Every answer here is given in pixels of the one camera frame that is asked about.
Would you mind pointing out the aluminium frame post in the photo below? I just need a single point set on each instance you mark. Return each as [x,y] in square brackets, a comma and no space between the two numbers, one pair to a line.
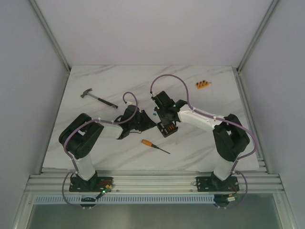
[258,34]
[43,22]

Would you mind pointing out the orange handled screwdriver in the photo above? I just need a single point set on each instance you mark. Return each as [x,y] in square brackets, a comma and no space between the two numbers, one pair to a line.
[150,144]

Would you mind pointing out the hammer with black handle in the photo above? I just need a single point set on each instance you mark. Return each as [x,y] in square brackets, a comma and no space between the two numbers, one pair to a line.
[88,93]

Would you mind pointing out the slotted cable duct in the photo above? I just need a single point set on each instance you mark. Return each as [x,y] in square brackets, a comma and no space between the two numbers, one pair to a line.
[45,199]

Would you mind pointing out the aluminium mounting rail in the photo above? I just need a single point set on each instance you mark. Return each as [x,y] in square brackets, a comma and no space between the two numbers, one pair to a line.
[50,181]

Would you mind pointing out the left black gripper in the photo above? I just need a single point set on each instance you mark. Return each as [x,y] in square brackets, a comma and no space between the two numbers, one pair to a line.
[142,120]

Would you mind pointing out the left aluminium frame post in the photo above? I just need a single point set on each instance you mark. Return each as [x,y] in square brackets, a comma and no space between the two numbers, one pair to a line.
[43,22]

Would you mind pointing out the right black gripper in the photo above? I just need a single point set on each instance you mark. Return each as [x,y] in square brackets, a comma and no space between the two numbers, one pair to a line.
[163,120]

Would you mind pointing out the black fuse box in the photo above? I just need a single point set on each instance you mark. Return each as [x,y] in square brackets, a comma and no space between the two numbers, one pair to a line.
[167,130]

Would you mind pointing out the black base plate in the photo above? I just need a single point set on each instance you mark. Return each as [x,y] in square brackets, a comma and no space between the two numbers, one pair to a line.
[95,184]
[209,184]

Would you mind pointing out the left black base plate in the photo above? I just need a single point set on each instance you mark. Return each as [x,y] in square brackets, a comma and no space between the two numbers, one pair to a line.
[95,184]

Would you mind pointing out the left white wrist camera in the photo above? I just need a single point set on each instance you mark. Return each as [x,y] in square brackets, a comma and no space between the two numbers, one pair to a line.
[128,103]

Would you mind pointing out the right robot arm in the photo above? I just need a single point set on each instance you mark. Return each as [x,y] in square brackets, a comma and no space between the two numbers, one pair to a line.
[229,136]

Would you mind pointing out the orange terminal block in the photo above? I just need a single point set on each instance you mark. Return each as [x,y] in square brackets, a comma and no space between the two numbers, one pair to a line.
[202,84]

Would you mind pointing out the right aluminium frame post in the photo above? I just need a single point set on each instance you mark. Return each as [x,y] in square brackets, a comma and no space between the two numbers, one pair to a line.
[258,34]

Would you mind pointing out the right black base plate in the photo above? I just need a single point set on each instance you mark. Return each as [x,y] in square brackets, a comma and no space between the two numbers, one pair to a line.
[209,184]

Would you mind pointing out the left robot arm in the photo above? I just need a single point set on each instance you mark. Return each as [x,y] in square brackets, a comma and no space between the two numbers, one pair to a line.
[79,138]

